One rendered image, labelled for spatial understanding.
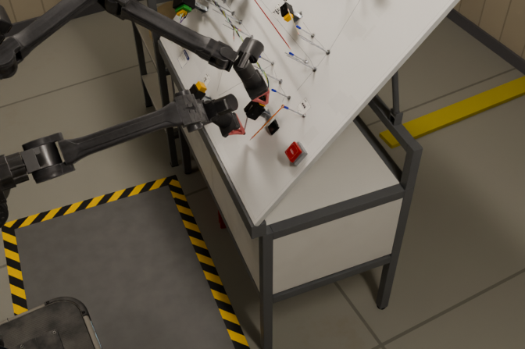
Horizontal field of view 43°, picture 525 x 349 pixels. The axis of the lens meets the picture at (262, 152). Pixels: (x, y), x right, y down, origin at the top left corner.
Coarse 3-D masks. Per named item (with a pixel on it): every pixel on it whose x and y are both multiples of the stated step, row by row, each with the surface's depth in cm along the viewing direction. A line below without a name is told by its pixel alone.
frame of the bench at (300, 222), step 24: (360, 120) 268; (384, 192) 240; (408, 192) 242; (312, 216) 232; (336, 216) 235; (264, 240) 228; (264, 264) 237; (360, 264) 266; (384, 264) 270; (264, 288) 248; (312, 288) 261; (384, 288) 284; (264, 312) 259; (264, 336) 272
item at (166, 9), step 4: (164, 4) 324; (168, 4) 324; (172, 4) 323; (160, 8) 324; (164, 8) 323; (168, 8) 322; (172, 8) 321; (160, 12) 322; (164, 12) 320; (168, 12) 319; (172, 12) 319; (176, 12) 318; (168, 16) 318; (172, 16) 316
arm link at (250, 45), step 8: (248, 40) 212; (256, 40) 211; (224, 48) 206; (240, 48) 209; (248, 48) 210; (256, 48) 210; (224, 56) 206; (232, 56) 206; (256, 56) 210; (232, 64) 208
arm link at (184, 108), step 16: (192, 96) 172; (160, 112) 165; (176, 112) 165; (192, 112) 168; (112, 128) 163; (128, 128) 163; (144, 128) 164; (160, 128) 165; (32, 144) 159; (64, 144) 161; (80, 144) 162; (96, 144) 162; (112, 144) 163; (48, 176) 159
